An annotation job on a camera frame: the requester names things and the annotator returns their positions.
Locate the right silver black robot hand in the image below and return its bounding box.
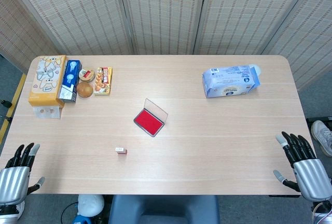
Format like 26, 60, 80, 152
273, 131, 329, 202

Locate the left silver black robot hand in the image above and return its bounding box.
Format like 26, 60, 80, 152
0, 142, 46, 206

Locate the blue robot base part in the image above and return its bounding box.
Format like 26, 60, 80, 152
74, 215, 93, 224

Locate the grey white sneaker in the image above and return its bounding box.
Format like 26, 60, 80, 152
310, 120, 332, 157

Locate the white rounded robot cover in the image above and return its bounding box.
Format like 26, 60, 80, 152
77, 194, 105, 217

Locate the yellow floor tape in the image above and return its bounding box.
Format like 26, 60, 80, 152
0, 73, 27, 144

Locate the yellow cartoon tissue box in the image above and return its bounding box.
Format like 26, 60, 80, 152
28, 55, 67, 108

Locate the brown bread bun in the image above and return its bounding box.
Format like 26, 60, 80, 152
76, 81, 94, 98

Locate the blue light bulb box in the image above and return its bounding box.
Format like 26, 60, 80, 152
58, 59, 82, 104

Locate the blue wet wipes pack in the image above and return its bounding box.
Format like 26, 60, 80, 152
202, 63, 262, 99

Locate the round food tin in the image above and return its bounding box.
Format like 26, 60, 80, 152
78, 68, 95, 82

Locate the yellow curry box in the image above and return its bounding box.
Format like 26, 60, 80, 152
93, 66, 113, 96

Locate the red ink pad clear lid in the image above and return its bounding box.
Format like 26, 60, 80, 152
133, 98, 169, 138

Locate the woven folding screen panel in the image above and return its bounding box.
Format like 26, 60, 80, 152
5, 0, 135, 55
0, 0, 64, 74
118, 0, 208, 55
261, 0, 332, 90
193, 0, 321, 55

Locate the grey blue robot chest cover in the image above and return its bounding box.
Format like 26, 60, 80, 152
108, 194, 220, 224

